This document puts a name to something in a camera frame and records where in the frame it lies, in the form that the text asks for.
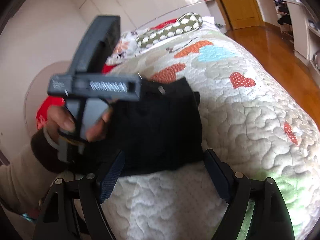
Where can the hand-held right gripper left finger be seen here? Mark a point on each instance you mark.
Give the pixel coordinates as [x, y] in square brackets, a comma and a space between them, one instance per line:
[111, 177]

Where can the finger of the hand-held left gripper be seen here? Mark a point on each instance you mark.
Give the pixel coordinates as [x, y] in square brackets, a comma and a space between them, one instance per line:
[157, 90]

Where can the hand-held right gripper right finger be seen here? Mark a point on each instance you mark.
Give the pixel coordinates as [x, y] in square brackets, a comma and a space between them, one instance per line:
[217, 175]

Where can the black pants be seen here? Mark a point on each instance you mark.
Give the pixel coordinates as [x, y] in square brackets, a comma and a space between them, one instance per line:
[155, 135]

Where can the person's left forearm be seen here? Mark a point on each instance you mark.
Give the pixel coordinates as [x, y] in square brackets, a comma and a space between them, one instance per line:
[22, 177]

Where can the person's left hand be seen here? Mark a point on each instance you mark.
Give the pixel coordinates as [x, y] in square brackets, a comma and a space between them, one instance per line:
[62, 120]

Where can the floral print pillow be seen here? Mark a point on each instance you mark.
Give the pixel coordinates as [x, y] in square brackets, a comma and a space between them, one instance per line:
[125, 47]

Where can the green bolster with white print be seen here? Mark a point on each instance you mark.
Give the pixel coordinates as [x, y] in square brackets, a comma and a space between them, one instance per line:
[175, 28]

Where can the quilted heart pattern bedspread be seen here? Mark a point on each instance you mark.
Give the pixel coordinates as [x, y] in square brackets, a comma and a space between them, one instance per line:
[250, 120]

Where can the red printed pillow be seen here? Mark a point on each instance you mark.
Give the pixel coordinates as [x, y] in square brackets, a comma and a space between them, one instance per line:
[43, 115]
[162, 25]

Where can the white pillow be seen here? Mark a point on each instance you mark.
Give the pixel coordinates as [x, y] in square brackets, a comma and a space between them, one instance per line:
[210, 22]

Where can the wooden door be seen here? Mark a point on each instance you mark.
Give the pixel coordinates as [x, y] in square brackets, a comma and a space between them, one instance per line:
[240, 5]

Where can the cluttered shoe rack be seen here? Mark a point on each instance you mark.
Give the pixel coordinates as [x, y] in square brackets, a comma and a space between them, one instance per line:
[281, 12]

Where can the white open shelf cabinet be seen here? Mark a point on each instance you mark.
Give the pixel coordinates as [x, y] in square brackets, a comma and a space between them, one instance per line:
[300, 30]

